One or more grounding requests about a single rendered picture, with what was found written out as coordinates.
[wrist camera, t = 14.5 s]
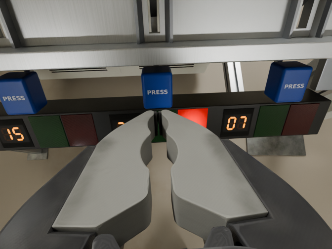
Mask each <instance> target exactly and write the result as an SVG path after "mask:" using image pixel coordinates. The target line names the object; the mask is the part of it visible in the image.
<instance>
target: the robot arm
mask: <svg viewBox="0 0 332 249"><path fill-rule="evenodd" d="M158 125H159V130H160V136H163V138H165V139H166V149H167V158H168V159H169V160H170V161H171V162H172V163H173V166H172V167H171V170H170V176H171V203H172V210H173V217H174V221H175V223H176V224H177V225H178V226H180V227H181V228H183V229H185V230H187V231H189V232H191V233H193V234H195V235H197V236H199V237H201V238H203V241H204V244H205V245H204V247H203V248H197V249H332V230H331V228H330V227H329V226H328V225H327V224H326V222H325V221H324V220H323V219H322V217H321V216H320V215H319V214H318V213H317V212H316V211H315V209H314V208H313V207H312V206H311V205H310V204H309V203H308V202H307V201H306V200H305V199H304V198H303V197H302V196H301V195H300V194H299V193H298V192H297V191H296V190H295V189H294V188H292V187H291V186H290V185H289V184H288V183H287V182H285V181H284V180H283V179H282V178H280V177H279V176H278V175H277V174H275V173H274V172H273V171H271V170H270V169H269V168H267V167H266V166H265V165H263V164H262V163H261V162H259V161H258V160H256V159H255V158H254V157H252V156H251V155H250V154H248V153H247V152H246V151H244V150H243V149H242V148H240V147H239V146H238V145H236V144H235V143H233V142H232V141H231V140H229V139H220V138H219V137H218V136H217V135H215V134H214V133H213V132H211V131H210V130H208V129H207V128H205V127H203V126H202V125H200V124H198V123H196V122H194V121H192V120H189V119H187V118H185V117H183V116H180V115H178V114H176V113H174V112H172V111H169V110H162V111H158V112H157V111H151V110H149V111H146V112H144V113H143V114H141V115H139V116H137V117H136V118H134V119H132V120H130V121H128V122H127V123H125V124H123V125H121V126H120V127H118V128H116V129H115V130H113V131H112V132H110V133H109V134H108V135H107V136H105V137H104V138H103V139H102V140H101V141H100V142H99V143H98V144H97V145H96V146H87V147H86V148H85V149H84V150H83V151H82V152H80V153H79V154H78V155H77V156H76V157H75V158H74V159H73V160H71V161H70V162H69V163H68V164H67V165H66V166H65V167H63V168H62V169H61V170H60V171H59V172H58V173H57V174H55V175H54V176H53V177H52V178H51V179H50V180H49V181H48V182H47V183H45V184H44V185H43V186H42V187H41V188H40V189H38V190H37V191H36V192H35V193H34V194H33V195H32V196H31V197H30V198H29V199H28V200H27V201H26V202H25V203H24V204H23V205H22V206H21V208H20V209H19V210H18V211H17V212H16V213H15V214H14V215H13V217H12V218H11V219H10V220H9V221H8V222H7V223H6V225H5V226H4V227H3V228H2V230H1V231H0V249H124V244H125V243H126V242H127V241H129V240H130V239H132V238H133V237H135V236H136V235H138V234H139V233H141V232H142V231H144V230H145V229H146V228H147V227H148V226H149V225H150V223H151V214H152V193H151V182H150V172H149V169H148V168H147V165H148V163H149V162H150V161H151V160H152V157H153V156H152V143H151V141H152V140H153V139H154V138H155V136H158Z"/></svg>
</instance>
